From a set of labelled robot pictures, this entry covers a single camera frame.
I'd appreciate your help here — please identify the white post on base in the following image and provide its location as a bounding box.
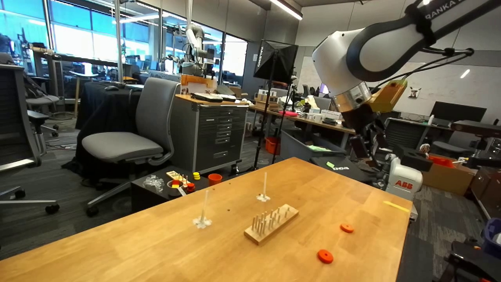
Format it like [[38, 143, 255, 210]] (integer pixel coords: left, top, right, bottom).
[[256, 172, 271, 203], [193, 190, 213, 229]]

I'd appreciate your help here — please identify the grey office chair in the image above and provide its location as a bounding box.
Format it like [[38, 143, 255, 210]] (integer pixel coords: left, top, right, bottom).
[[76, 77, 181, 217]]

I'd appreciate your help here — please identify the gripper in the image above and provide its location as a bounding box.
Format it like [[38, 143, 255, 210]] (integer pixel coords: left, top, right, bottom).
[[341, 103, 389, 170]]

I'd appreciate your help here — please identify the cardboard box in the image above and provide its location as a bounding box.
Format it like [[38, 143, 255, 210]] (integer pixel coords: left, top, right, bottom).
[[422, 154, 476, 196]]

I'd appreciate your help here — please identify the orange bucket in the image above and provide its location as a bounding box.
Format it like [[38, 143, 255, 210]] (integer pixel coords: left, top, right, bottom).
[[265, 136, 281, 155]]

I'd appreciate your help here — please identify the grey bowl with pieces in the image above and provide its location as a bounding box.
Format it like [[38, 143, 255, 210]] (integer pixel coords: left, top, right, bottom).
[[167, 179, 187, 197]]

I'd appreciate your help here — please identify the small white robot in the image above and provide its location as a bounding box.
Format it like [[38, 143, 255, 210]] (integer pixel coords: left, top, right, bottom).
[[385, 156, 424, 202]]

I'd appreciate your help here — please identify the black mesh office chair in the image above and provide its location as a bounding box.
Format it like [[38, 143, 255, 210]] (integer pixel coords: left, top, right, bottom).
[[0, 64, 60, 215]]

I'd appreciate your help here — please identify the wooden toy board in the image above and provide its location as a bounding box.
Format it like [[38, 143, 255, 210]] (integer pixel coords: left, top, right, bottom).
[[166, 170, 189, 184]]

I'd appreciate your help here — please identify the blue bin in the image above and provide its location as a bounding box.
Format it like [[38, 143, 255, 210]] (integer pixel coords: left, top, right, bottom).
[[483, 218, 501, 260]]

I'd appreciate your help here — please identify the table with black cloth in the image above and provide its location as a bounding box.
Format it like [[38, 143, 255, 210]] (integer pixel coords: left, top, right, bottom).
[[62, 81, 144, 181]]

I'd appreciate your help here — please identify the softbox light on stand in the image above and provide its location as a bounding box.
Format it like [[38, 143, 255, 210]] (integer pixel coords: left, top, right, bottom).
[[252, 40, 299, 171]]

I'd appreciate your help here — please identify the grey plastic bin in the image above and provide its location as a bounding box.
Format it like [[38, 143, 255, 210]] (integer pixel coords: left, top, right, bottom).
[[279, 129, 347, 163]]

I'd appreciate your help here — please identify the clear plastic bag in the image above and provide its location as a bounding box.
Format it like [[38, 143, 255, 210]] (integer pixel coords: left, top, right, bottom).
[[142, 175, 165, 193]]

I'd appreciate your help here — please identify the wooden peg stand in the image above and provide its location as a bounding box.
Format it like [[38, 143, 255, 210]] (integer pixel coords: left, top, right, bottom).
[[244, 204, 299, 246]]

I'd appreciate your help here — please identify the whiteboard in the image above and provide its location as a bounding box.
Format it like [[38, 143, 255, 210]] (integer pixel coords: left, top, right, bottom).
[[297, 56, 501, 123]]

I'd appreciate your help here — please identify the yellow tape strip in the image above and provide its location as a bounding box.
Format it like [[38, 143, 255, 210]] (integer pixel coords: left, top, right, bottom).
[[383, 200, 410, 213]]

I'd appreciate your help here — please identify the black keyboard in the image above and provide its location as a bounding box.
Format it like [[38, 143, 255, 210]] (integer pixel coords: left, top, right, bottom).
[[190, 92, 224, 103]]

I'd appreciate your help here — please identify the grey tool cabinet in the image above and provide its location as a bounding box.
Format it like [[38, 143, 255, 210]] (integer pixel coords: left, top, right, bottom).
[[171, 94, 250, 174]]

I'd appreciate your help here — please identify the low black side table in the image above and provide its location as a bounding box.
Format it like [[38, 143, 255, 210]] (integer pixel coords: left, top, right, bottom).
[[131, 166, 232, 213]]

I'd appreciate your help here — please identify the cluttered wooden desk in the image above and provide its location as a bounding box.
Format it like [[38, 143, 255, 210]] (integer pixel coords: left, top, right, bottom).
[[249, 89, 357, 149]]

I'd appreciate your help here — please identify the monitor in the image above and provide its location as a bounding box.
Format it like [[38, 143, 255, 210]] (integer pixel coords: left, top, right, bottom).
[[429, 101, 487, 124]]

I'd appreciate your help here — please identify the black case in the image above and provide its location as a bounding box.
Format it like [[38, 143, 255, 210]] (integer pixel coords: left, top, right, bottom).
[[310, 156, 377, 184]]

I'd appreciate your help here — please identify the dark office chair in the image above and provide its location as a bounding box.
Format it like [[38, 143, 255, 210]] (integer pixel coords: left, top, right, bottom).
[[385, 117, 430, 152]]

